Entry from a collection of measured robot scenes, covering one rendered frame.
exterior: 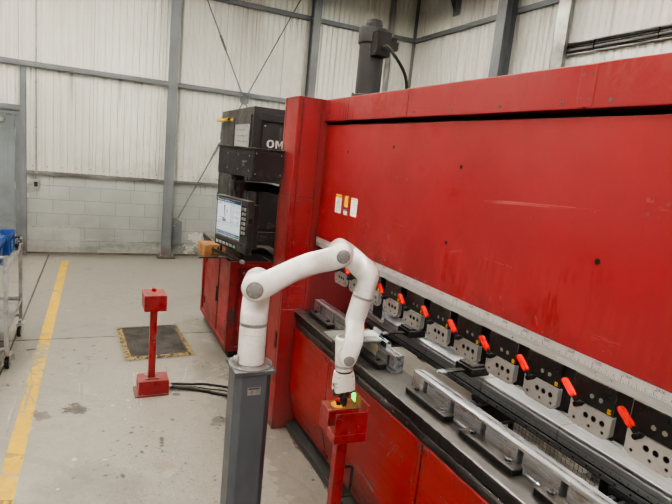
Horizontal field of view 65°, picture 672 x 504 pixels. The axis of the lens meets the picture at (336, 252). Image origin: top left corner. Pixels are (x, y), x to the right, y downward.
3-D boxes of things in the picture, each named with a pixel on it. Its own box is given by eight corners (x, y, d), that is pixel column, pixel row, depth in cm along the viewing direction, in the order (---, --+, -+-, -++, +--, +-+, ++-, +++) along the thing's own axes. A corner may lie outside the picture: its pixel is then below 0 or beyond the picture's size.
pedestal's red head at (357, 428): (318, 423, 255) (322, 389, 252) (348, 420, 261) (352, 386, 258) (333, 445, 237) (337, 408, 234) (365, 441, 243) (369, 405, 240)
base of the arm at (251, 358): (234, 374, 220) (237, 332, 217) (224, 357, 237) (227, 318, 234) (277, 370, 228) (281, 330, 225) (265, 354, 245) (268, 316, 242)
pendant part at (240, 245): (213, 242, 383) (216, 193, 377) (228, 242, 390) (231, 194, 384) (244, 255, 349) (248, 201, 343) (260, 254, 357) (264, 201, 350)
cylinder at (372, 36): (345, 99, 330) (353, 20, 322) (380, 104, 341) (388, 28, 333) (371, 96, 300) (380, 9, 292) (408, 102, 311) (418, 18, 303)
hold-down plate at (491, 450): (458, 435, 214) (459, 428, 213) (468, 433, 216) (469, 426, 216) (510, 478, 187) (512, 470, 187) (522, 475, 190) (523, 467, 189)
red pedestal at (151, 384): (132, 387, 415) (136, 285, 401) (165, 384, 426) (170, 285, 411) (134, 398, 397) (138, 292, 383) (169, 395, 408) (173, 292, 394)
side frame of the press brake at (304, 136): (260, 413, 394) (285, 97, 355) (360, 400, 432) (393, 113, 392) (270, 429, 372) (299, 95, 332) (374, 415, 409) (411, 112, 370)
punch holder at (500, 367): (483, 370, 206) (490, 330, 204) (500, 368, 210) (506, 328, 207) (511, 386, 193) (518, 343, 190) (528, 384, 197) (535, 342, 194)
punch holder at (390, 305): (381, 309, 277) (385, 279, 274) (395, 309, 281) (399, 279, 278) (396, 318, 264) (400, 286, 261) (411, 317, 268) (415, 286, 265)
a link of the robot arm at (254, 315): (238, 327, 223) (242, 272, 219) (242, 314, 241) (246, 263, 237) (266, 329, 224) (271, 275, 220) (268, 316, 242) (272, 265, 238)
